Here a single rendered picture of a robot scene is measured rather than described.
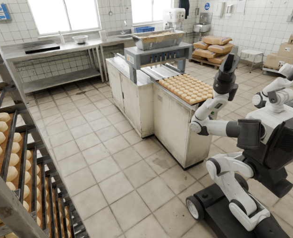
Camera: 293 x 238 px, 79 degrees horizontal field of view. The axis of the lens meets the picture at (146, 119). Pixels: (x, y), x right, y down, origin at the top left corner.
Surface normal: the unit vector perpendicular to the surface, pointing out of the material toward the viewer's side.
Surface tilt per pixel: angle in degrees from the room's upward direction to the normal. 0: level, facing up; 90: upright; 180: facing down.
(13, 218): 90
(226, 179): 20
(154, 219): 0
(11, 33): 90
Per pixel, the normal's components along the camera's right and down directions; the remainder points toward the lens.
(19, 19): 0.56, 0.45
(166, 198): -0.04, -0.83
